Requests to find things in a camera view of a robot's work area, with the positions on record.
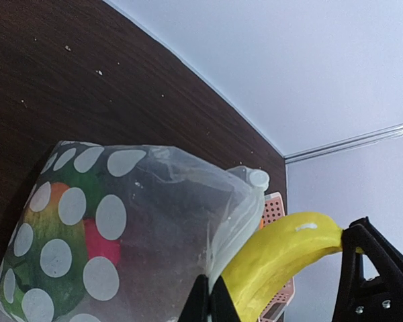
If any pink perforated plastic basket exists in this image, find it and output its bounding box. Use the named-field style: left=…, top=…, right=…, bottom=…
left=258, top=192, right=296, bottom=322

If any right aluminium corner post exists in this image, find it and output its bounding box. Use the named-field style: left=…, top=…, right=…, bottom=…
left=284, top=123, right=403, bottom=164

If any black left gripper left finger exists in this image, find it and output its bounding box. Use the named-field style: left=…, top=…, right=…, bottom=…
left=178, top=274, right=210, bottom=322

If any green toy bell pepper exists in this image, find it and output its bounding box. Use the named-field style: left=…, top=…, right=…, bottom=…
left=50, top=158, right=107, bottom=219

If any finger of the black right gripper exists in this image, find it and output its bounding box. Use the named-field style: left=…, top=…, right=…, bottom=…
left=334, top=217, right=403, bottom=322

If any clear polka dot zip bag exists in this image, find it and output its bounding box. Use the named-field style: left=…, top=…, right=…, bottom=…
left=6, top=141, right=269, bottom=321

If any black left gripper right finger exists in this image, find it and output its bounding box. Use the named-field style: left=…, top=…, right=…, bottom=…
left=210, top=276, right=240, bottom=322

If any green orange toy mango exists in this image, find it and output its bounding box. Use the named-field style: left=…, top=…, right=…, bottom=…
left=0, top=182, right=88, bottom=321

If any yellow toy banana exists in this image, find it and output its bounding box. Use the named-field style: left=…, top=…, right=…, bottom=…
left=221, top=212, right=344, bottom=321

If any red toy apple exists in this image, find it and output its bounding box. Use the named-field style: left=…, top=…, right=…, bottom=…
left=83, top=219, right=121, bottom=266

